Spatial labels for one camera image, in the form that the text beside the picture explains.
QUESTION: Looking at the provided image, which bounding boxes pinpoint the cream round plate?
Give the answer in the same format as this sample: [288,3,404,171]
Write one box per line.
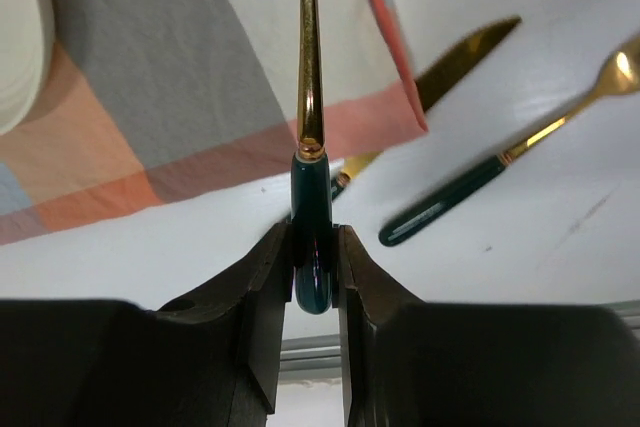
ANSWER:
[1,0,55,134]

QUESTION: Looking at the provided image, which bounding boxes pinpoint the gold fork green handle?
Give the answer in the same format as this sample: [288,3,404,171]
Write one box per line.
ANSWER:
[378,36,639,247]

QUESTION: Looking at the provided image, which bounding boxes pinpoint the gold spoon green handle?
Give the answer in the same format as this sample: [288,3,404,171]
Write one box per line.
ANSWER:
[291,0,333,315]

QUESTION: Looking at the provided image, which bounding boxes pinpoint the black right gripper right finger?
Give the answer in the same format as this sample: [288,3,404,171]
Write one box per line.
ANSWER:
[334,226,639,426]

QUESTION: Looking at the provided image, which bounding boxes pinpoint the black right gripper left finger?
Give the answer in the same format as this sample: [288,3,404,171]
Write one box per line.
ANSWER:
[1,223,291,426]

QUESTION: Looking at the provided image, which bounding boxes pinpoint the checkered orange blue cloth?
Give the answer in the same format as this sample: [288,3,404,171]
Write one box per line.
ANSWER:
[0,0,430,247]

